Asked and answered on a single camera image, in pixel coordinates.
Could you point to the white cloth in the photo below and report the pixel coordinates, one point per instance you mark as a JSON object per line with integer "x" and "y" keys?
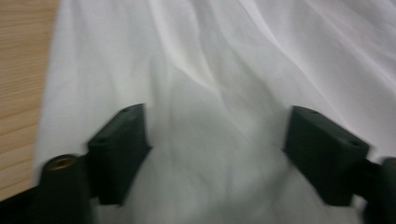
{"x": 218, "y": 62}

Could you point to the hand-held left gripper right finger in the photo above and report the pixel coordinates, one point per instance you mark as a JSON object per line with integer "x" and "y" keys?
{"x": 323, "y": 155}

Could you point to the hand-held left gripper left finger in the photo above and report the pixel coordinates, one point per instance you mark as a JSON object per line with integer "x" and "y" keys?
{"x": 118, "y": 149}

